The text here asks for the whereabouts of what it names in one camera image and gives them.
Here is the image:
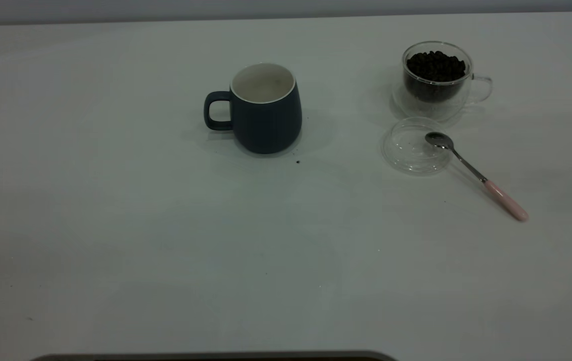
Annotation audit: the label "dark grey ceramic mug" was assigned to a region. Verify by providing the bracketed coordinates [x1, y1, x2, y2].
[204, 62, 303, 154]

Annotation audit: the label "metal spoon with pink handle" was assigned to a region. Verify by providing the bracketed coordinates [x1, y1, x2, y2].
[425, 132, 529, 222]

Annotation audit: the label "clear glass round lid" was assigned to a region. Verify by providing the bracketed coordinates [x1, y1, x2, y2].
[381, 117, 454, 176]

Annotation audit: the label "dark coffee beans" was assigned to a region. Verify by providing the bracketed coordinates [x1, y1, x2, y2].
[406, 50, 467, 103]

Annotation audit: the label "clear glass handled cup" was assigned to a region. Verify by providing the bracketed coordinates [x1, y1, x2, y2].
[394, 41, 493, 122]

